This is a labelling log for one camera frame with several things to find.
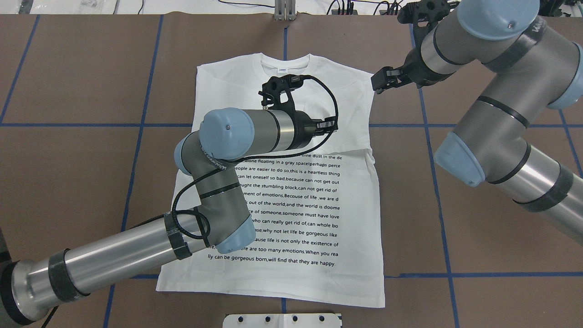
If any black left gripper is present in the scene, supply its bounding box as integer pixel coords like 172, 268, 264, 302
293, 114, 338, 145

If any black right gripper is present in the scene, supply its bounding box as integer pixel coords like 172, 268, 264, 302
371, 48, 440, 95

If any white long-sleeve printed shirt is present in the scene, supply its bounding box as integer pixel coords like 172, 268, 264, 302
156, 53, 385, 308

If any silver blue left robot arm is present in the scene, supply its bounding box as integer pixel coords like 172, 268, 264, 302
1, 108, 338, 328

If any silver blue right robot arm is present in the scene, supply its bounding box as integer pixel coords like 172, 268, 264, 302
371, 0, 583, 243

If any black orange connector board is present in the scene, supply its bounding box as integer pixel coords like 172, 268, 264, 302
373, 0, 404, 16
326, 0, 358, 16

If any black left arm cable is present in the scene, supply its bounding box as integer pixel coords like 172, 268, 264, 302
171, 75, 340, 249

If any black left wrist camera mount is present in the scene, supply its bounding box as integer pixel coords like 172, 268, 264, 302
259, 74, 304, 115

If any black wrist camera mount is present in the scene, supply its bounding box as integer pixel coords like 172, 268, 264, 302
397, 0, 460, 26
259, 74, 304, 115

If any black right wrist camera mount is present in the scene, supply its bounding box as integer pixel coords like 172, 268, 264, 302
397, 0, 460, 26

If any grey aluminium frame post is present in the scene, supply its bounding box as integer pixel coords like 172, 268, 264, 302
274, 0, 297, 21

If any black cable on table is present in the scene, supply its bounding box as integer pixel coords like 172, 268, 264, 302
218, 0, 275, 9

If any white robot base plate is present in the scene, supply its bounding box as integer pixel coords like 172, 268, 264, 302
222, 313, 343, 328

